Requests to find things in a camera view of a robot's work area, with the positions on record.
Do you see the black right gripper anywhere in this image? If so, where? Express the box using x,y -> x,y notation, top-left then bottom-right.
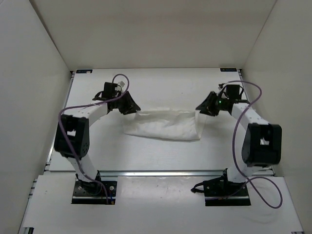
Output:
196,92 -> 229,117

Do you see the corner label sticker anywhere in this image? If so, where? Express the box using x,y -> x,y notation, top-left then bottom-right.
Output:
76,69 -> 93,74
220,68 -> 237,72

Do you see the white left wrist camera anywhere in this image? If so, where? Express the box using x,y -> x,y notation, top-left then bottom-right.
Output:
117,81 -> 127,90

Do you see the aluminium front table rail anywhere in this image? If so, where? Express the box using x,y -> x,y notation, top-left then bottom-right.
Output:
100,170 -> 223,177

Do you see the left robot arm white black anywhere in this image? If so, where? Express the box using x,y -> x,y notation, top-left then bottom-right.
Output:
54,81 -> 141,194

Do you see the right corner label sticker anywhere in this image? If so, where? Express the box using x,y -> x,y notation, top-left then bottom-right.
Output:
220,68 -> 237,72

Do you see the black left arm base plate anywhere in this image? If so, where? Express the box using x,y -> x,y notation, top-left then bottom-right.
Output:
72,177 -> 117,205

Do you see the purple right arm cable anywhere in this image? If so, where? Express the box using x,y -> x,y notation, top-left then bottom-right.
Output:
226,80 -> 283,209

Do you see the black base cable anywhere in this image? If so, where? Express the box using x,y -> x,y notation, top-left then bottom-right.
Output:
190,182 -> 208,195

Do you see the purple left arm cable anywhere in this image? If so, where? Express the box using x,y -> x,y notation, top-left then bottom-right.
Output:
58,74 -> 130,204

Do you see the white pleated skirt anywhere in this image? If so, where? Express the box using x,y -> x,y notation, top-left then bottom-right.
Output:
123,108 -> 207,141

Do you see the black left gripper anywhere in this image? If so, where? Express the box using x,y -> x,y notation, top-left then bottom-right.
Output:
113,90 -> 141,115

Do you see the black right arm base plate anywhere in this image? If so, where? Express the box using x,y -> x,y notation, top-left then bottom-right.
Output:
203,177 -> 251,207

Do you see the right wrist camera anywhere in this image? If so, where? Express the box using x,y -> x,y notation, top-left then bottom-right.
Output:
218,83 -> 227,90

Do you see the left corner label sticker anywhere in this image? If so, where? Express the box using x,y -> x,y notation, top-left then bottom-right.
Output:
76,69 -> 93,74

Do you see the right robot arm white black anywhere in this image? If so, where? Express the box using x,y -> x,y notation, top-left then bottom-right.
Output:
196,83 -> 282,195

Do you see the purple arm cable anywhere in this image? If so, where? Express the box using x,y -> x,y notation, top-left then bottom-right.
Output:
226,80 -> 283,209
58,74 -> 130,204

